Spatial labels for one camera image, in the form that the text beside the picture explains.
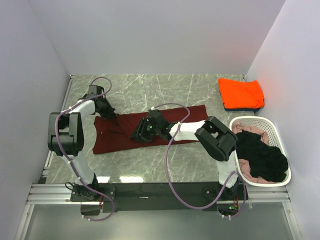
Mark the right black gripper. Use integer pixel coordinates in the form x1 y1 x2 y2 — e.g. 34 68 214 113
129 117 161 143

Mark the dark red t-shirt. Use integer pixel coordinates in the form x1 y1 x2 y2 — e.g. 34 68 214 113
92 104 208 155

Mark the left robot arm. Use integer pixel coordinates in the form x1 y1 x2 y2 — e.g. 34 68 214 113
47 97 116 201

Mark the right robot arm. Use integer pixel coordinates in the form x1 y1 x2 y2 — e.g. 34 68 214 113
130 116 238 200

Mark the folded blue t-shirt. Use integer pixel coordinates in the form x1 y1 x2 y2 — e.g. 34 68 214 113
220 92 265 112

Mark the folded orange t-shirt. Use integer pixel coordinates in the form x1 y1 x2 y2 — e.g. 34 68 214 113
217 78 265 110

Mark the pink garment in basket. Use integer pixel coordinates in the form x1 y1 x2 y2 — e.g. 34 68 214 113
231 121 274 185

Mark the white plastic laundry basket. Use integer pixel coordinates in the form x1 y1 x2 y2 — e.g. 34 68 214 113
229 116 292 187

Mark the black garment in basket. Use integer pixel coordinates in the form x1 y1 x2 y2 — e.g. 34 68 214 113
236 130 289 184

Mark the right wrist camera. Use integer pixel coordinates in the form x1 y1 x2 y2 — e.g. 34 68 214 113
147 109 164 125

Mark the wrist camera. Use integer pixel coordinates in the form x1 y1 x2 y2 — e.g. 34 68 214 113
147 109 164 125
87 85 104 98

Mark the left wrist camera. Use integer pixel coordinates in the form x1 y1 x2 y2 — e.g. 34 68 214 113
87 85 104 98

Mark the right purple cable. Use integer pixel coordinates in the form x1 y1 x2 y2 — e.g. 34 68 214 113
151 103 248 219

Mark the purple cable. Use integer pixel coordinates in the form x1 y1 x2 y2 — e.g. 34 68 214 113
151 103 248 219
54 76 116 222

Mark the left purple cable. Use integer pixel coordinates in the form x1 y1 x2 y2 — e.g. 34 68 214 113
54 76 116 222

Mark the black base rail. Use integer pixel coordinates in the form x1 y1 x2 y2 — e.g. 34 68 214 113
64 181 248 216

